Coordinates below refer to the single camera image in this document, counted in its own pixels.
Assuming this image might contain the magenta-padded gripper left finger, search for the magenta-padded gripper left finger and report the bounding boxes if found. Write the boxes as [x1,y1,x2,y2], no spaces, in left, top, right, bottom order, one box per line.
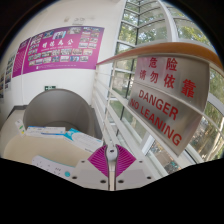
[70,144,111,192]

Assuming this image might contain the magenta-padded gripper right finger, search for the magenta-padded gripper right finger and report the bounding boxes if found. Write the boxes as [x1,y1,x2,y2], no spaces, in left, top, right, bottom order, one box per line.
[114,143,158,192]

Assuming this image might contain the white teal flat box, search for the white teal flat box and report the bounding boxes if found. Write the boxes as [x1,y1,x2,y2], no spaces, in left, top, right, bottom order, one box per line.
[63,127,104,154]

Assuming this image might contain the white power strip teal edge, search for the white power strip teal edge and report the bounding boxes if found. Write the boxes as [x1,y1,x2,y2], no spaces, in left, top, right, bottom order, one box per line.
[30,154,81,181]

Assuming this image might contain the long flat white blue box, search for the long flat white blue box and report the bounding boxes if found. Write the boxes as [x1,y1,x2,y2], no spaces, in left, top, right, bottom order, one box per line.
[25,125,67,139]

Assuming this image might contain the white railing wooden handrail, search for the white railing wooden handrail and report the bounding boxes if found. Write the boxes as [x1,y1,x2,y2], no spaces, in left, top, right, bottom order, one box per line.
[91,41,224,174]

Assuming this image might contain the grey round-backed chair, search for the grey round-backed chair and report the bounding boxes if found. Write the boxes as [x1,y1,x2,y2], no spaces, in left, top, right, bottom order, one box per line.
[22,88,104,140]

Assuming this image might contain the metal red-lettered warning sign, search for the metal red-lettered warning sign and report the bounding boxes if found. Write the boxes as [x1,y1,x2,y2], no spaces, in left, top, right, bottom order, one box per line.
[127,54,211,157]

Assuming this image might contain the large magenta photo poster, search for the large magenta photo poster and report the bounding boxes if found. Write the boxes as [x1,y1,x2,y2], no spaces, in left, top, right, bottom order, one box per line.
[21,25,105,75]

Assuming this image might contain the narrow magenta poster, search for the narrow magenta poster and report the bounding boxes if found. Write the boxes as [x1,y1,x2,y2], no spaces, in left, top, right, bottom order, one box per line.
[11,37,32,78]

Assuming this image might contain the white photo wall board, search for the white photo wall board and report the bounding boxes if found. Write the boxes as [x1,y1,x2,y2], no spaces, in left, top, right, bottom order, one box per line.
[3,53,17,91]
[0,71,6,101]

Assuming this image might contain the white-framed curved window wall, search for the white-framed curved window wall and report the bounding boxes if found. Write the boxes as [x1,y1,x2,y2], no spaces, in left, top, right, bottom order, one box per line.
[113,0,224,161]

